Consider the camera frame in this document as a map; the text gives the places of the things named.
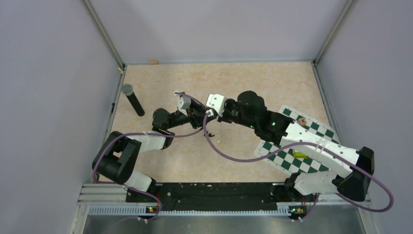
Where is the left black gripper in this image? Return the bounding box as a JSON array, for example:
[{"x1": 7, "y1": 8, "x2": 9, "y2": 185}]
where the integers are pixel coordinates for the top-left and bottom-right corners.
[{"x1": 167, "y1": 98, "x2": 216, "y2": 129}]

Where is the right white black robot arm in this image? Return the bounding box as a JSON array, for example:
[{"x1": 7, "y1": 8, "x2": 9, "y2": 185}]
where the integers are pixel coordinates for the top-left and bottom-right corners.
[{"x1": 206, "y1": 91, "x2": 374, "y2": 202}]

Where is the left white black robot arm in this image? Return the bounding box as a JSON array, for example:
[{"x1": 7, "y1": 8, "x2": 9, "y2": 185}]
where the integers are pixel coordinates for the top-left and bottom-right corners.
[{"x1": 92, "y1": 97, "x2": 207, "y2": 202}]

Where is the small wooden piece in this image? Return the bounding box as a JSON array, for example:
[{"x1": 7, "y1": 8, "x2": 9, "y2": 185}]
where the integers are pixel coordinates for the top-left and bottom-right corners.
[{"x1": 149, "y1": 60, "x2": 159, "y2": 65}]

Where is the wooden letter cube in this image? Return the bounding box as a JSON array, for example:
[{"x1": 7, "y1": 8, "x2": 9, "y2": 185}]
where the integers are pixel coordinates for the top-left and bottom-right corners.
[{"x1": 297, "y1": 117, "x2": 307, "y2": 127}]

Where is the green white chessboard mat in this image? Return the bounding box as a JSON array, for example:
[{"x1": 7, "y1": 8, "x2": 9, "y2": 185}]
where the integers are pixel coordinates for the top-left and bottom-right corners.
[{"x1": 254, "y1": 105, "x2": 340, "y2": 176}]

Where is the black microphone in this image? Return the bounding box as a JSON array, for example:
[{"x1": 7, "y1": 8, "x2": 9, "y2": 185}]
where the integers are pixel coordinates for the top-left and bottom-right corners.
[{"x1": 121, "y1": 84, "x2": 145, "y2": 117}]

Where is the green white block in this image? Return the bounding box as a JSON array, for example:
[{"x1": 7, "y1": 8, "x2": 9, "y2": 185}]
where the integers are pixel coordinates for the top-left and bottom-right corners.
[{"x1": 293, "y1": 152, "x2": 309, "y2": 158}]

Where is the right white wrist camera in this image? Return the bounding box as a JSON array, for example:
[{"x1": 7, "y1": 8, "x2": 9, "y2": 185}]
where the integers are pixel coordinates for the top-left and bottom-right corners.
[{"x1": 206, "y1": 94, "x2": 228, "y2": 117}]

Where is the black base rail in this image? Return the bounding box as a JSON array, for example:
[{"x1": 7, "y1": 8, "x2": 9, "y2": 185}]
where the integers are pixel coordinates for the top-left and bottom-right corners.
[{"x1": 126, "y1": 182, "x2": 316, "y2": 212}]

